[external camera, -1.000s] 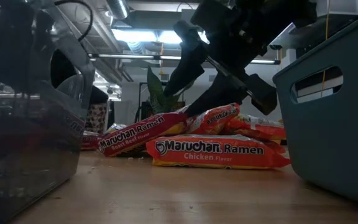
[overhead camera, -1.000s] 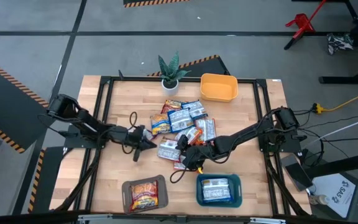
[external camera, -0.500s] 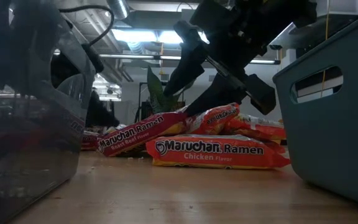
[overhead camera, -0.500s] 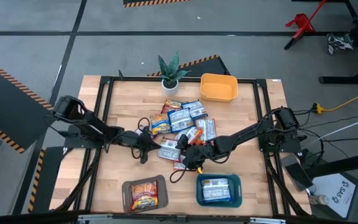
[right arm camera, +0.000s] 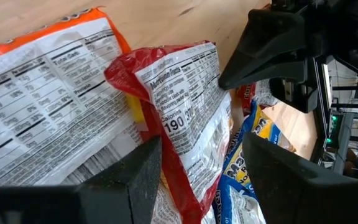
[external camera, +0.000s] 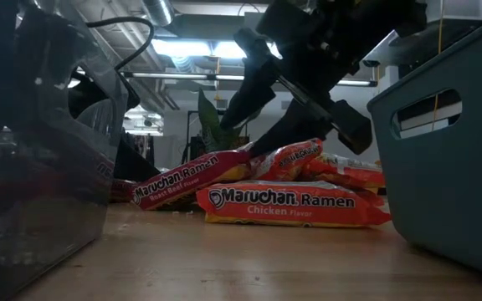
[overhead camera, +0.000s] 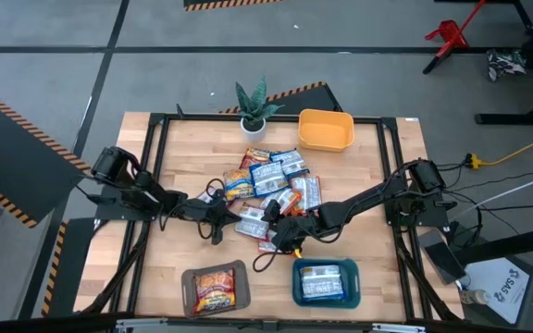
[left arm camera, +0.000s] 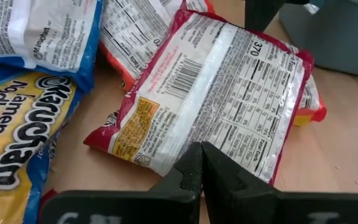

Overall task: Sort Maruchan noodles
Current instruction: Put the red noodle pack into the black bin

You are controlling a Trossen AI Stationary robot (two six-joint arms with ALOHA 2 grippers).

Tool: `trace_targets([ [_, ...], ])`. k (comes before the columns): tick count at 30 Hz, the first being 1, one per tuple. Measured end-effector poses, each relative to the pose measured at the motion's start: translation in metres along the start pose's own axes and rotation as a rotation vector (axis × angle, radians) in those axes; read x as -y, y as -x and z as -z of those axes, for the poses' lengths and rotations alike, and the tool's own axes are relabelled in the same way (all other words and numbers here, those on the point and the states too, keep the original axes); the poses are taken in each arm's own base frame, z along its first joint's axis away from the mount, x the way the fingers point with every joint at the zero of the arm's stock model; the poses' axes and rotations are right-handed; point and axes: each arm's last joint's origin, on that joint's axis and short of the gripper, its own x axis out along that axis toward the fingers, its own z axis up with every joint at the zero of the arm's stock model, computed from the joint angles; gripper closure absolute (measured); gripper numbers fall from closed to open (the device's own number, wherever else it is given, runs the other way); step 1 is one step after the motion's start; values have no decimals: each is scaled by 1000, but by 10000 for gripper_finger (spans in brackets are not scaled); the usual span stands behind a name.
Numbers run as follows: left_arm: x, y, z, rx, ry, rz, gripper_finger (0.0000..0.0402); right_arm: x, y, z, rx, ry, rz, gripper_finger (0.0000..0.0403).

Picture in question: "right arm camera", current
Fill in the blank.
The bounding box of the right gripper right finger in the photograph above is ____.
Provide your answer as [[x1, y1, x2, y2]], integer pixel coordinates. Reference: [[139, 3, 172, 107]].
[[242, 131, 358, 224]]

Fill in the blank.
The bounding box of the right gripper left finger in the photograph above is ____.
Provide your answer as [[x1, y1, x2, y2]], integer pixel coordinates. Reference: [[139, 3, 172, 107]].
[[0, 136, 163, 224]]

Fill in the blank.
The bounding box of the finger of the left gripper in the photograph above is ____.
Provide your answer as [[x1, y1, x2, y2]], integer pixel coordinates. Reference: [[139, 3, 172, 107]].
[[218, 8, 306, 88], [225, 61, 309, 90]]

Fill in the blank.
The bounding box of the red roast beef ramen pack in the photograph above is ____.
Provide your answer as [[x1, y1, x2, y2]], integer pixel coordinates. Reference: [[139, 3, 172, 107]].
[[103, 39, 233, 224], [235, 79, 280, 116]]

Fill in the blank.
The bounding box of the orange chicken ramen pack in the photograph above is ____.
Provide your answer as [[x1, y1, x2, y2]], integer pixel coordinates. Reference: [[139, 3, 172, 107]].
[[0, 6, 144, 187]]

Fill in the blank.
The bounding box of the black aluminium table frame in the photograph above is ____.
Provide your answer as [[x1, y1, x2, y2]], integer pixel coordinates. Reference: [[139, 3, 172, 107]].
[[314, 57, 334, 162]]

